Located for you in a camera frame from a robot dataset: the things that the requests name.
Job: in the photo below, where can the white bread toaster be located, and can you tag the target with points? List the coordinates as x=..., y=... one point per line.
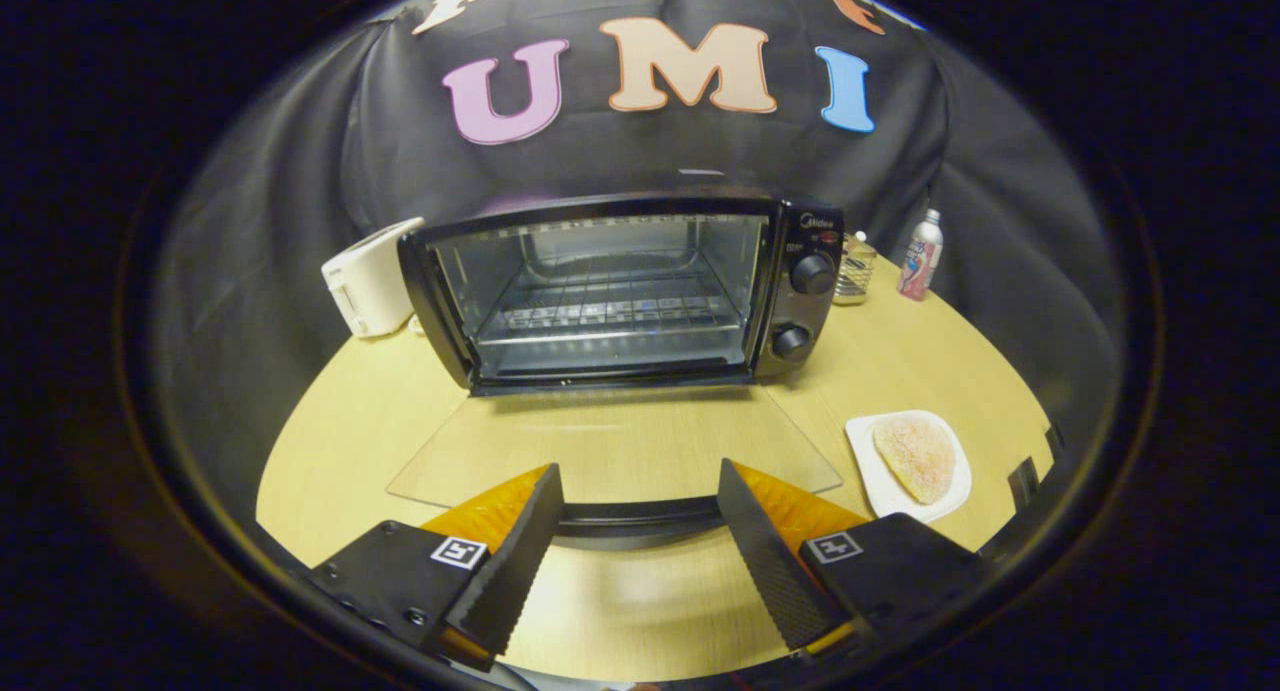
x=375, y=276

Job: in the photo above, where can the clear glass toothpick holder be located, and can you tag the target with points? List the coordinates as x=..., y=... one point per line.
x=855, y=271

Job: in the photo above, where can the black table clamp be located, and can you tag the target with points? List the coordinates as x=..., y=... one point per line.
x=1054, y=441
x=1022, y=483

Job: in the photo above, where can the silver bottle with pink label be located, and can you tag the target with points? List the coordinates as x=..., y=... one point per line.
x=920, y=256

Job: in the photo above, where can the black toaster oven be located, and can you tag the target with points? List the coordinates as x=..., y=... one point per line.
x=812, y=316

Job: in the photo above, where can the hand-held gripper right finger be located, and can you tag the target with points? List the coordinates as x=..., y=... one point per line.
x=765, y=561

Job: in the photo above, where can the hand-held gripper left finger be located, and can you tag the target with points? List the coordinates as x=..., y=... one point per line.
x=515, y=561

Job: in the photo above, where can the sugar-coated doughnut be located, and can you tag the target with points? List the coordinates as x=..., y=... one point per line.
x=918, y=459

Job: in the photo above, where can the white square plate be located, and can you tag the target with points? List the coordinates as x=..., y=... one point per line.
x=872, y=476

